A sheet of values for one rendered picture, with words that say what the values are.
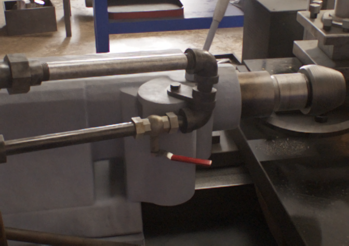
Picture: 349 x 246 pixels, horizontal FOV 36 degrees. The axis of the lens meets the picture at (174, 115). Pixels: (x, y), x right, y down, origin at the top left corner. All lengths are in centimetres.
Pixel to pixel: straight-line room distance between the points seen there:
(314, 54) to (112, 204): 58
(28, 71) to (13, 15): 401
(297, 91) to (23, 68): 49
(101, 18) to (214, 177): 161
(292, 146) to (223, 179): 16
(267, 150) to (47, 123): 47
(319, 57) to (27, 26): 367
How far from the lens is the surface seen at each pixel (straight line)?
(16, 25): 465
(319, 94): 94
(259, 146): 111
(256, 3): 242
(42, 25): 467
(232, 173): 119
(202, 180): 116
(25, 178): 85
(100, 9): 265
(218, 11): 83
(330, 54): 120
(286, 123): 116
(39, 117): 82
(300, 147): 112
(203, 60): 72
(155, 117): 72
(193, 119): 74
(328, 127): 117
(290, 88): 93
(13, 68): 61
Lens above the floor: 149
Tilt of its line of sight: 28 degrees down
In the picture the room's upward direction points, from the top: straight up
